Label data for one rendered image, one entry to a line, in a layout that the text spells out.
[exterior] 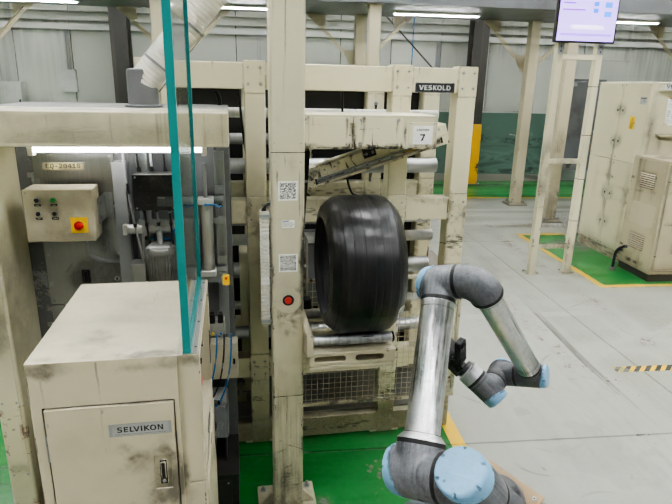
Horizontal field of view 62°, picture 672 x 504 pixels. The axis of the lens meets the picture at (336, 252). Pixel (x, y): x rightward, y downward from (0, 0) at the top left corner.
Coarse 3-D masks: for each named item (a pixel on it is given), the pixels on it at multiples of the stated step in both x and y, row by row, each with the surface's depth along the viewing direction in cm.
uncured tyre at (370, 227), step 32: (320, 224) 244; (352, 224) 212; (384, 224) 214; (320, 256) 259; (352, 256) 207; (384, 256) 209; (320, 288) 251; (352, 288) 208; (384, 288) 211; (352, 320) 217; (384, 320) 220
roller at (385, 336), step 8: (320, 336) 228; (328, 336) 228; (336, 336) 228; (344, 336) 229; (352, 336) 229; (360, 336) 230; (368, 336) 230; (376, 336) 231; (384, 336) 231; (392, 336) 232; (320, 344) 227; (328, 344) 228; (336, 344) 229; (344, 344) 230
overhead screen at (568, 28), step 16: (560, 0) 516; (576, 0) 518; (592, 0) 520; (608, 0) 521; (560, 16) 521; (576, 16) 522; (592, 16) 524; (608, 16) 525; (560, 32) 525; (576, 32) 526; (592, 32) 528; (608, 32) 530
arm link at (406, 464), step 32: (416, 288) 189; (448, 288) 182; (448, 320) 181; (416, 352) 180; (448, 352) 179; (416, 384) 175; (416, 416) 170; (416, 448) 165; (384, 480) 168; (416, 480) 161
